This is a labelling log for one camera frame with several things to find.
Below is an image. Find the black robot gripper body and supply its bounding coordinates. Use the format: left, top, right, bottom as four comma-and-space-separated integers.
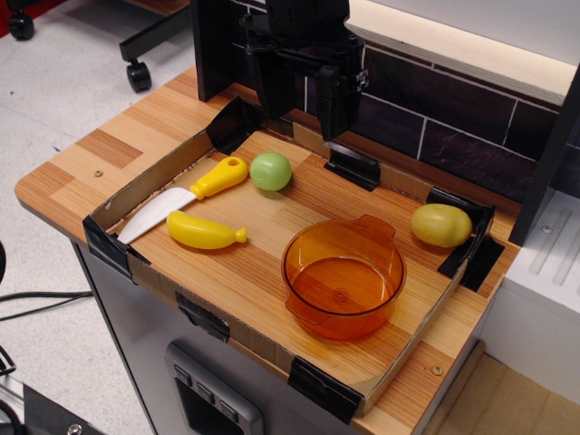
239, 1, 368, 91

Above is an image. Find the taped cardboard fence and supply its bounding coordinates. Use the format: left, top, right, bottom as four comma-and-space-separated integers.
80, 98, 517, 434

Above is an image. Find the yellow toy banana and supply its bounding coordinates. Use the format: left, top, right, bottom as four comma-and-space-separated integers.
166, 210, 247, 250

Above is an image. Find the black floor cable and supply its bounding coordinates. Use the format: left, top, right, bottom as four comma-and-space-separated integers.
0, 289, 94, 323

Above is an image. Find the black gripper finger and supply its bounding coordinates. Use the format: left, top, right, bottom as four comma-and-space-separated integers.
248, 52, 296, 120
315, 65, 361, 140

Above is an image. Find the yellow white toy knife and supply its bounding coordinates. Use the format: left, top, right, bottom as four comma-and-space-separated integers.
118, 157, 248, 245

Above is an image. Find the grey oven control panel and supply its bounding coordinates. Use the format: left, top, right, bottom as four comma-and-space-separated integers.
165, 343, 265, 435

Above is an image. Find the yellow-green toy potato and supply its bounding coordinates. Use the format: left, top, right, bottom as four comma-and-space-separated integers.
411, 203, 473, 247

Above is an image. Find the black caster wheel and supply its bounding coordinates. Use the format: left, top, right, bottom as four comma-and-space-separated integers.
8, 11, 34, 41

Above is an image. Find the orange transparent plastic pot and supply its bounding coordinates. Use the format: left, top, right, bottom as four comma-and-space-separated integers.
282, 215, 406, 342

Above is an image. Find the black office chair base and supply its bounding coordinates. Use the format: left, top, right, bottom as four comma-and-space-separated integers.
119, 0, 191, 92

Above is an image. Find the green toy apple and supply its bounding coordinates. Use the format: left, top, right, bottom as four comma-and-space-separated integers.
250, 152, 292, 191

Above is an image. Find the black vertical post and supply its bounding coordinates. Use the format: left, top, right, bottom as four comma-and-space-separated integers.
190, 0, 253, 102

